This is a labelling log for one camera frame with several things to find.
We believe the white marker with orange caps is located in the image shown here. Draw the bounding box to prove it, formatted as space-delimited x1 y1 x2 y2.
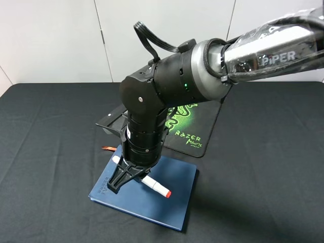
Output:
112 155 172 198

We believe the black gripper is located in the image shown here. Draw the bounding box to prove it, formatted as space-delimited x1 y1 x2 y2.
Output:
107 126 167 194

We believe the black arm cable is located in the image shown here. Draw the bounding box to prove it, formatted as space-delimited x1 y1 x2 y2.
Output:
133 21 183 63

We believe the orange bookmark ribbon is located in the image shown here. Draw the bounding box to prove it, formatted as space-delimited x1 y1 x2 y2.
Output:
101 146 117 151

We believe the blue notebook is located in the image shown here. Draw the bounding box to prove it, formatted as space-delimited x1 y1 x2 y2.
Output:
89 146 197 231

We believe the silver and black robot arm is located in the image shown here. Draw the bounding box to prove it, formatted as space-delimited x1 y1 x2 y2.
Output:
107 8 323 193

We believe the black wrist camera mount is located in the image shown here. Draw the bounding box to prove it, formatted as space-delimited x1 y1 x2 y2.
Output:
96 104 128 138

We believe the black tablecloth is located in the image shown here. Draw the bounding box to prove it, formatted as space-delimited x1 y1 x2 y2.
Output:
1 82 323 242

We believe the black Razer mouse pad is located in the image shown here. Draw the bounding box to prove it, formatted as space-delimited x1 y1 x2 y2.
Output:
164 101 221 157

